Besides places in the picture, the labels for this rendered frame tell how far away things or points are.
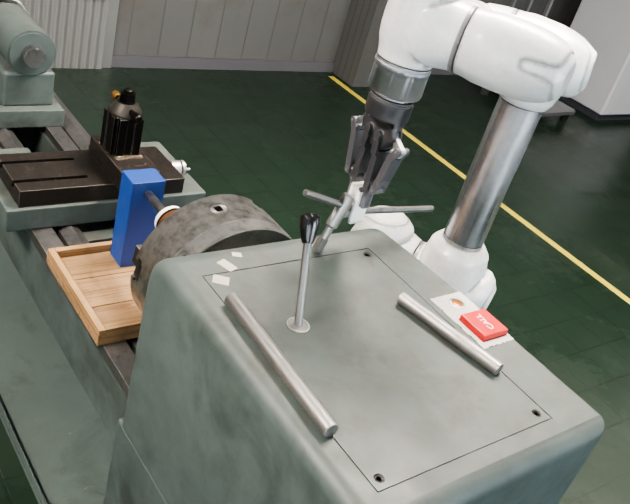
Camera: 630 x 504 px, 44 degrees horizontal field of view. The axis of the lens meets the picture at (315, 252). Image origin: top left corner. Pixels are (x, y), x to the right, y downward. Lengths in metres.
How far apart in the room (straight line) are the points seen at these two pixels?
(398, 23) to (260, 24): 4.61
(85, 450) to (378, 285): 0.87
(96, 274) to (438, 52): 0.97
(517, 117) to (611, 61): 5.63
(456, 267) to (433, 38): 0.83
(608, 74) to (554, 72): 6.21
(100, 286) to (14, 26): 0.91
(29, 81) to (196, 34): 3.22
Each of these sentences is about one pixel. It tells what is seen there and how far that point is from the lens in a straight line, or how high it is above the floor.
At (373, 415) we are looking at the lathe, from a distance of 1.06.
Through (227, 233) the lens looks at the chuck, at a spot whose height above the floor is 1.23.
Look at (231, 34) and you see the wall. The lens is 5.68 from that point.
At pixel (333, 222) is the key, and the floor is 1.32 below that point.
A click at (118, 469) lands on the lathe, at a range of 1.56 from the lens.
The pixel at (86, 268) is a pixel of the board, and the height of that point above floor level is 0.88.
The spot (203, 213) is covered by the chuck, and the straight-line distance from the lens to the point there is 1.43.
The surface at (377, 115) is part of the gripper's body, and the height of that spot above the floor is 1.52.
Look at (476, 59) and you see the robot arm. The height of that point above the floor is 1.66.
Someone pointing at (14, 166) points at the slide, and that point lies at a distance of 2.01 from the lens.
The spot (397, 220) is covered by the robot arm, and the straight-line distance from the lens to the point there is 1.94.
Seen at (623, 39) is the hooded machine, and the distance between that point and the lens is 7.33.
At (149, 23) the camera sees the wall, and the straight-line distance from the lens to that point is 5.37.
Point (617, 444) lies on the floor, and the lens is 3.48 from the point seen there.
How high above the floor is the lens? 1.95
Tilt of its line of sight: 31 degrees down
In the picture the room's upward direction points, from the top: 17 degrees clockwise
